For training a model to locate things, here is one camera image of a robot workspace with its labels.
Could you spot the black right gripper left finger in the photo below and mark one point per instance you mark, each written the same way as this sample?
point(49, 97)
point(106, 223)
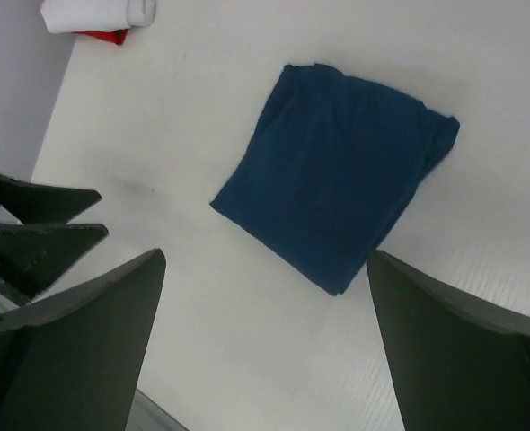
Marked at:
point(71, 361)

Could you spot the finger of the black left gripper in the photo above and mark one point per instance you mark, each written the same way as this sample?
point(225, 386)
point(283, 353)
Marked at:
point(34, 257)
point(34, 203)

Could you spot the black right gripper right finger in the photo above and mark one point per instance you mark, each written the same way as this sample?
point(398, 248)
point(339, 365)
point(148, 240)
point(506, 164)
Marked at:
point(457, 362)

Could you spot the blue printed t shirt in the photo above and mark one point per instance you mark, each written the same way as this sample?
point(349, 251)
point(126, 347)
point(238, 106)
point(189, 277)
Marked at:
point(332, 163)

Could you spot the folded white t shirt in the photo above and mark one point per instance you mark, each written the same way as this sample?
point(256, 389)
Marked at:
point(65, 16)

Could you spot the folded red t shirt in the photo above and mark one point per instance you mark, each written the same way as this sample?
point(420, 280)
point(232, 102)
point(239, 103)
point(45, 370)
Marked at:
point(116, 37)

